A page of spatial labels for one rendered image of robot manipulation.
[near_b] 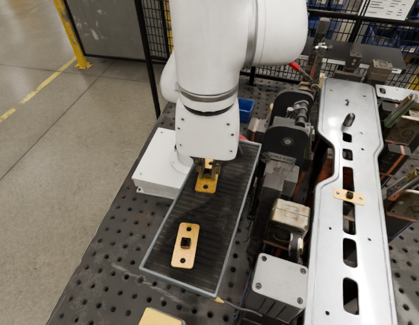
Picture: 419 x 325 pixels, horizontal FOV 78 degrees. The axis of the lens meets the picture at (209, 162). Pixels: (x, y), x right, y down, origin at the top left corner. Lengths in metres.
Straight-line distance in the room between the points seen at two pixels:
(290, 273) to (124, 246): 0.67
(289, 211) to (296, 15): 0.44
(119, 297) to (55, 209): 1.31
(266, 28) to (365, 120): 0.86
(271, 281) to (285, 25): 0.42
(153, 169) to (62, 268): 1.05
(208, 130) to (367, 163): 0.67
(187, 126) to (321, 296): 0.47
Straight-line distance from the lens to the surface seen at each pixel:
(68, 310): 1.03
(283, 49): 0.32
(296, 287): 0.54
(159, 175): 1.07
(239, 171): 0.59
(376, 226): 0.82
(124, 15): 3.19
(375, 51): 1.61
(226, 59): 0.31
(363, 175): 0.92
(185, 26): 0.30
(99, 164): 2.33
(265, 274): 0.54
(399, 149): 1.09
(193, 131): 0.39
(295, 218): 0.64
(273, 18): 0.32
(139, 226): 1.06
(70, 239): 2.00
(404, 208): 0.94
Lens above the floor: 1.61
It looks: 48 degrees down
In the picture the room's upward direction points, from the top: straight up
